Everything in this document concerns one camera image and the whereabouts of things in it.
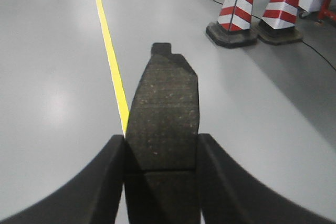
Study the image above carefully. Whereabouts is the brake pad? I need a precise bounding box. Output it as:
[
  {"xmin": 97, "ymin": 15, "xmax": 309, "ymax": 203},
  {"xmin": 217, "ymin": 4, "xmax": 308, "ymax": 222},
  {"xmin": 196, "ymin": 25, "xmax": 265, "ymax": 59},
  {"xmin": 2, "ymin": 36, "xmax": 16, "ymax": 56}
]
[{"xmin": 124, "ymin": 42, "xmax": 201, "ymax": 223}]

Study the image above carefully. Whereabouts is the right red white traffic cone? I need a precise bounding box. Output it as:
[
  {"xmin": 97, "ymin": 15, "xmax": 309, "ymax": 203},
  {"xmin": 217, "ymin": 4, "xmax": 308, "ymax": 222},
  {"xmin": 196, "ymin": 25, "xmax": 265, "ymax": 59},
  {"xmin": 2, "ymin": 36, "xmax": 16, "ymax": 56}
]
[{"xmin": 254, "ymin": 0, "xmax": 302, "ymax": 45}]

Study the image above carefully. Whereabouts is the black floor cable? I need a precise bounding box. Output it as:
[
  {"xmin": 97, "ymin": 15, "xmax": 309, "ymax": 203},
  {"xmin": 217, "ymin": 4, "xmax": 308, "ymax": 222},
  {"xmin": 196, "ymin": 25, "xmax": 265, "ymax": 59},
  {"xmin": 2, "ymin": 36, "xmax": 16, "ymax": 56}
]
[{"xmin": 183, "ymin": 0, "xmax": 336, "ymax": 72}]

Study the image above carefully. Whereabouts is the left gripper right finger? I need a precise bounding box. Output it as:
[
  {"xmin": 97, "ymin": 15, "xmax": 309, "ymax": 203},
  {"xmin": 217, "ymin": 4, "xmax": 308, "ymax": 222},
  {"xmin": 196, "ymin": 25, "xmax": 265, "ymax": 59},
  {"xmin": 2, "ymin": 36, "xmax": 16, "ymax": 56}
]
[{"xmin": 196, "ymin": 134, "xmax": 332, "ymax": 223}]

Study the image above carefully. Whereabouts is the red white traffic cone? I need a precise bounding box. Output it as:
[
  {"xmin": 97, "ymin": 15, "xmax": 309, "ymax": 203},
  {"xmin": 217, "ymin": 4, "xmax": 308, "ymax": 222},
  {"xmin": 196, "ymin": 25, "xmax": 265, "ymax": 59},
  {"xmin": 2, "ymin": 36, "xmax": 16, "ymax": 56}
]
[
  {"xmin": 206, "ymin": 0, "xmax": 258, "ymax": 48},
  {"xmin": 254, "ymin": 0, "xmax": 302, "ymax": 45}
]

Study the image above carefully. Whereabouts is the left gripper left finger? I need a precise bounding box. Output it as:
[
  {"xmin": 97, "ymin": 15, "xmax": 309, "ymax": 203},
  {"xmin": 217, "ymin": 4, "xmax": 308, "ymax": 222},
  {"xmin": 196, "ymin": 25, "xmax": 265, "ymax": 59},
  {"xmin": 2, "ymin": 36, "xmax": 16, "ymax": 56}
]
[{"xmin": 1, "ymin": 135, "xmax": 124, "ymax": 223}]

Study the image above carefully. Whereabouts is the left red white traffic cone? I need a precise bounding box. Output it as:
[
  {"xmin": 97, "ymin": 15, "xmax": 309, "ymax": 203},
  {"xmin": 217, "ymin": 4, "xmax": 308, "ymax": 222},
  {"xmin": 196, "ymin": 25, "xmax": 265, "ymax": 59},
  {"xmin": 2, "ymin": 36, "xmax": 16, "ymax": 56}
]
[{"xmin": 206, "ymin": 0, "xmax": 258, "ymax": 48}]

